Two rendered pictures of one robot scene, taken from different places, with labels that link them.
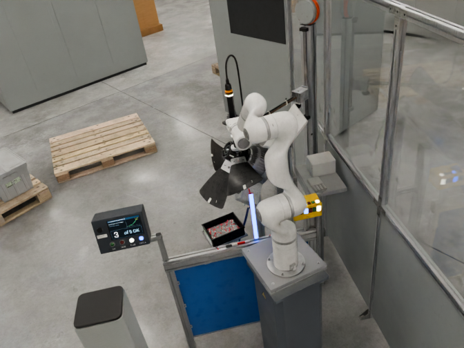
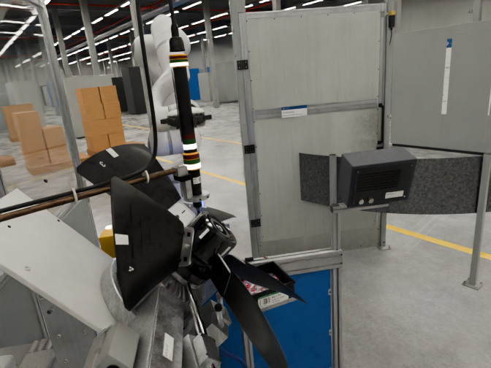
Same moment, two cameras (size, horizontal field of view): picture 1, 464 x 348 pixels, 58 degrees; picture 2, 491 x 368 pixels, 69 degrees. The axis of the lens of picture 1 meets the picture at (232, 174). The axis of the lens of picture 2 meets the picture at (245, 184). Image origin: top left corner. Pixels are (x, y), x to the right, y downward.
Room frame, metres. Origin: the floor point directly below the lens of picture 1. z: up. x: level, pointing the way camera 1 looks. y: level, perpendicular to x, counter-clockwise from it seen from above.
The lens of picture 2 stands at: (3.04, 0.06, 1.59)
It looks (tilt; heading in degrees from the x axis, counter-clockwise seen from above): 17 degrees down; 179
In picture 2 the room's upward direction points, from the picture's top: 5 degrees counter-clockwise
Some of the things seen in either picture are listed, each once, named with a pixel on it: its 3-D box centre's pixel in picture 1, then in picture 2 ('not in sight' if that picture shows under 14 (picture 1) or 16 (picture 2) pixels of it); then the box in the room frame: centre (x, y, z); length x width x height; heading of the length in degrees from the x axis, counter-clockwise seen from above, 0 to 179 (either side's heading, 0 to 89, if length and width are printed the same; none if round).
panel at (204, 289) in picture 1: (247, 291); (242, 347); (1.75, 0.02, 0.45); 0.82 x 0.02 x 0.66; 95
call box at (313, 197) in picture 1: (305, 208); (126, 241); (1.79, -0.38, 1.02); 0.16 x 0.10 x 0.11; 95
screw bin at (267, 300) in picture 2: (223, 229); (258, 287); (1.91, 0.10, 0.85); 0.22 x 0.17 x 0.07; 110
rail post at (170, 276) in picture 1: (181, 312); (336, 341); (1.71, 0.44, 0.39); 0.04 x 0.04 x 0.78; 5
